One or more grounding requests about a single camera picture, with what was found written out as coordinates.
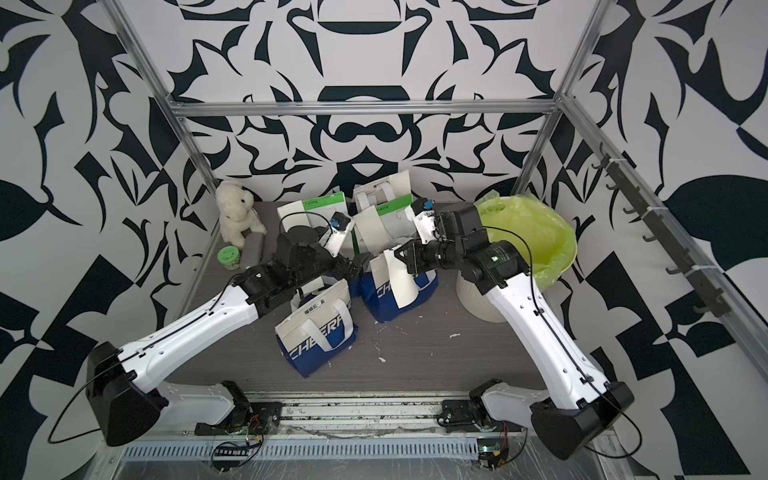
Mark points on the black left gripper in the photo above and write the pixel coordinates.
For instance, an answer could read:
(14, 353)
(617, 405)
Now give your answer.
(340, 266)

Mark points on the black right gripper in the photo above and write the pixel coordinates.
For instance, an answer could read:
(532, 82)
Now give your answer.
(414, 260)

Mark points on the blue white takeout bag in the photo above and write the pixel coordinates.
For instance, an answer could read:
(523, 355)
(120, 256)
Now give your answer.
(382, 190)
(388, 289)
(319, 327)

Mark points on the white receipt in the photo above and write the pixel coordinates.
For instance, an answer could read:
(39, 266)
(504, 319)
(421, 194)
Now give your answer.
(291, 215)
(403, 285)
(374, 234)

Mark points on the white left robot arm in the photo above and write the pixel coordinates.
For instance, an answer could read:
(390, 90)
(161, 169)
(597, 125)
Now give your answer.
(127, 386)

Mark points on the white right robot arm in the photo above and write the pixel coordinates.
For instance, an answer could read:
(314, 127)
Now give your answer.
(578, 402)

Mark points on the green white right takeout bag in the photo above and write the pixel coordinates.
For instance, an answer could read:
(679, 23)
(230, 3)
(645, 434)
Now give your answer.
(394, 218)

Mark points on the green white takeout bag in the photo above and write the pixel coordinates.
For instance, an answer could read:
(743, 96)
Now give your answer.
(394, 218)
(321, 209)

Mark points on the blue white front takeout bag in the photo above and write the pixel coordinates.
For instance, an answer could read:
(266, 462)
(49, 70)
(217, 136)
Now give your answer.
(319, 327)

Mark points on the green white left takeout bag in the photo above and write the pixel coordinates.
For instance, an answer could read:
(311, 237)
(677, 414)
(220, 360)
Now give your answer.
(321, 209)

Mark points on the white receipt on green bag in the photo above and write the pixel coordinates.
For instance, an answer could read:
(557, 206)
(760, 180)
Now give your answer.
(374, 234)

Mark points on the cream ribbed trash bin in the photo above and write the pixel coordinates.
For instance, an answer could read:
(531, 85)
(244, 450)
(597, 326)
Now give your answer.
(475, 303)

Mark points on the grey felt pouch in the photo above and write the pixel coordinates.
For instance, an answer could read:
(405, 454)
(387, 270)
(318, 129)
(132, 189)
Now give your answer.
(252, 251)

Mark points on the green round lid jar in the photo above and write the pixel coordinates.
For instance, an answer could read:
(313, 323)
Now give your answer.
(229, 257)

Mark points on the white plush bear toy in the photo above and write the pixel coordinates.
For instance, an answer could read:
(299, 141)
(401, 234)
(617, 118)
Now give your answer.
(236, 213)

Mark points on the green plastic bin liner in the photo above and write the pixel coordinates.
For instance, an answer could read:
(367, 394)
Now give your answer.
(535, 229)

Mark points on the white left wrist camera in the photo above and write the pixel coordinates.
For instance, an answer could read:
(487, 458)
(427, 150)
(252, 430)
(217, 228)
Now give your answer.
(339, 236)

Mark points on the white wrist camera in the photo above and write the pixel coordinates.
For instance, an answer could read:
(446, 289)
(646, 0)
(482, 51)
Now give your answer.
(339, 236)
(423, 217)

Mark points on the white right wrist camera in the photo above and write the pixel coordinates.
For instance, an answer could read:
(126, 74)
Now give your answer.
(423, 217)

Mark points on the grey wall hook rail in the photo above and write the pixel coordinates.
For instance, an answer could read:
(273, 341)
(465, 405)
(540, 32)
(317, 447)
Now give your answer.
(716, 293)

